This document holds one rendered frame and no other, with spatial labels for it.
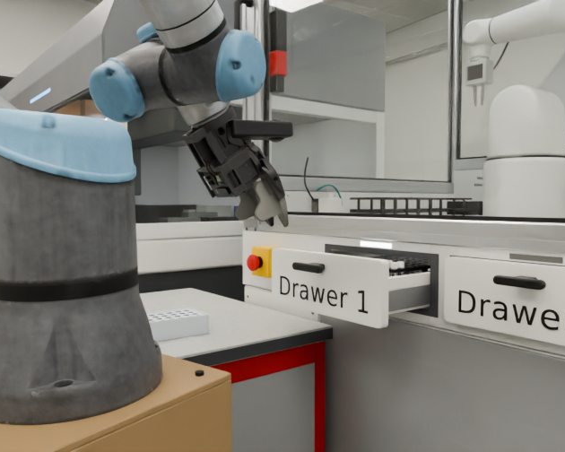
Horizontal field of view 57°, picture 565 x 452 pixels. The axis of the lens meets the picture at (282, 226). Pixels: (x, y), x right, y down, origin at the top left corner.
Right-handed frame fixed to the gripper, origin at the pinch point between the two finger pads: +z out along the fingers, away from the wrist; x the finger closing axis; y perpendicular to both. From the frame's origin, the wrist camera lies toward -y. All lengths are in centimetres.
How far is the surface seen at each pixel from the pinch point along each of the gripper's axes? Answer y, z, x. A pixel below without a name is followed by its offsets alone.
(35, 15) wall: -140, -101, -413
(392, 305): -3.3, 20.0, 12.9
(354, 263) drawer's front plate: -3.5, 11.6, 8.6
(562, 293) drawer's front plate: -12.6, 21.1, 36.4
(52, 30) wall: -146, -85, -411
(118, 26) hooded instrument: -33, -42, -79
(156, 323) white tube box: 21.6, 9.6, -21.0
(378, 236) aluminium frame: -17.5, 16.7, 1.0
